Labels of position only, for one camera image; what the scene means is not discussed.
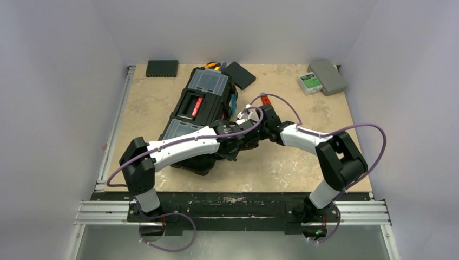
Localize red handled adjustable wrench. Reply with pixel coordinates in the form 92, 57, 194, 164
260, 94, 271, 105

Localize black plastic toolbox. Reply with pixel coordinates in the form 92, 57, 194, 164
158, 66, 239, 177

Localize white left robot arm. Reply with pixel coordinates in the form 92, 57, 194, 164
115, 119, 261, 222

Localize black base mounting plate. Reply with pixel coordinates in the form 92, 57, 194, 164
90, 192, 370, 237

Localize white green small box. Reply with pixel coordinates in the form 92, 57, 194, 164
297, 72, 323, 95

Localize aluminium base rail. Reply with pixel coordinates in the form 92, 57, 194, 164
74, 200, 391, 225

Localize black flat case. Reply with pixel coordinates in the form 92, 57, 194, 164
222, 62, 256, 90

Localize yellow tools behind toolbox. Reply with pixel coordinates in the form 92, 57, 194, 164
202, 62, 227, 70

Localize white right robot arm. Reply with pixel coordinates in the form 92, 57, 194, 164
260, 105, 368, 220

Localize grey sharpening stone block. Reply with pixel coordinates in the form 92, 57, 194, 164
309, 59, 347, 96

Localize black network switch box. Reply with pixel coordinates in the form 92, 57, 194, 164
145, 60, 179, 77

